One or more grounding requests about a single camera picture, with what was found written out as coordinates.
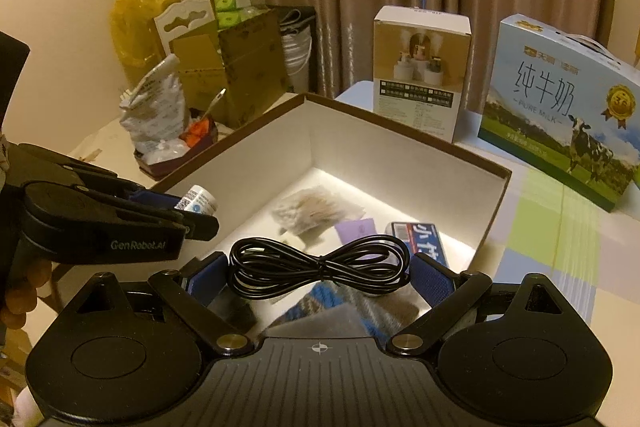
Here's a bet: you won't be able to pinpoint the cotton swab bag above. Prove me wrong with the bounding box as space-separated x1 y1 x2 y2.
271 188 367 244

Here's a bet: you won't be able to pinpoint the white pill bottle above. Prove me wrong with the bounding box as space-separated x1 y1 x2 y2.
175 186 219 219

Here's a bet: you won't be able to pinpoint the brown cardboard storage box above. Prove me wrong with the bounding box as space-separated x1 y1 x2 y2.
150 92 513 340

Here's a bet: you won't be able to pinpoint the small maroon box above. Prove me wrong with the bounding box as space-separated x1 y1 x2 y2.
135 114 219 182

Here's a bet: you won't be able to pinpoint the orange packet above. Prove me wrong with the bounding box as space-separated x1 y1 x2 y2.
180 119 209 148

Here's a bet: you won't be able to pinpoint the silver foil bag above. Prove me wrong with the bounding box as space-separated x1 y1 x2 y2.
119 54 191 155

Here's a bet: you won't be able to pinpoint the cow print milk carton box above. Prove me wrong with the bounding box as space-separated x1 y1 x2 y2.
477 13 640 212

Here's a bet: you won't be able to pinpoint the small white product box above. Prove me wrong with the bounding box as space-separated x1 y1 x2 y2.
372 5 473 144

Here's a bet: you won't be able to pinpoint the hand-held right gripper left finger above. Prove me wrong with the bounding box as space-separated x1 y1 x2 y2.
60 252 253 356

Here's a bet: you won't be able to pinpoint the stack of white tubs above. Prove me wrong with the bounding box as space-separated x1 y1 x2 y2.
280 24 313 95

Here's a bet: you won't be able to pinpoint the person's left hand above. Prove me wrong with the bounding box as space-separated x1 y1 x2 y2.
0 259 52 332

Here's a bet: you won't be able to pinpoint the black cable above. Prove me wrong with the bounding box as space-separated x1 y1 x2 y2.
227 234 414 305

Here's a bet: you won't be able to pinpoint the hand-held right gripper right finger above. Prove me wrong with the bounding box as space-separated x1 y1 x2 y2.
386 252 581 354

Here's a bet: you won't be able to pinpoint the striped knit cloth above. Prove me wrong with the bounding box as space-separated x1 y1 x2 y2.
260 279 418 339

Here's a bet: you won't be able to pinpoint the clear floss pick box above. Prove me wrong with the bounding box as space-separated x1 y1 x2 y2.
387 221 451 270

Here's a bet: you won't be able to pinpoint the yellow plastic bag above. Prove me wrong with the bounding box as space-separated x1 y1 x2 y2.
110 0 181 75

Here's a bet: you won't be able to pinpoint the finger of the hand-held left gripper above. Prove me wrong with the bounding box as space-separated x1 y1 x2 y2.
25 183 219 242
17 146 181 212

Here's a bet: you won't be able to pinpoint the purple tube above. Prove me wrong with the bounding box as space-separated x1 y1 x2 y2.
334 217 377 249

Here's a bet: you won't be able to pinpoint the loose green tissue packs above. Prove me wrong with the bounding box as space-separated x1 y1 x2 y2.
212 0 266 28

